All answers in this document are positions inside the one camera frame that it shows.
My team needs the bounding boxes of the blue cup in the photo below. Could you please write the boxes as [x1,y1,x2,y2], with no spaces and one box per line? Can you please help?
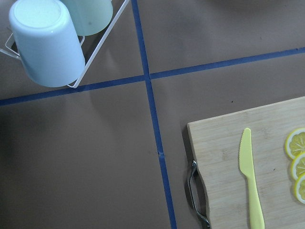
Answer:
[9,0,85,87]

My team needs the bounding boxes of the lemon slice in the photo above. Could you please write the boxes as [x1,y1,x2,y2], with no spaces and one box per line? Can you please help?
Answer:
[294,174,305,204]
[284,127,305,160]
[290,152,305,180]

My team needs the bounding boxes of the green cup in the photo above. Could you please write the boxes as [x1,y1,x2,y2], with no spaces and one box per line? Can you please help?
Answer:
[62,0,113,36]

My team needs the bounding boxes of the wooden cutting board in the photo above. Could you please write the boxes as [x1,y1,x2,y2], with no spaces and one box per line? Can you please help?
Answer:
[187,97,305,229]

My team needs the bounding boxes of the white cup rack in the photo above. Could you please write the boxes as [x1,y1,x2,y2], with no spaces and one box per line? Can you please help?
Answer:
[0,0,130,89]

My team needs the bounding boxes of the yellow plastic knife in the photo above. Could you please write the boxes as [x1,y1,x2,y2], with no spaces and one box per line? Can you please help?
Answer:
[238,128,265,229]

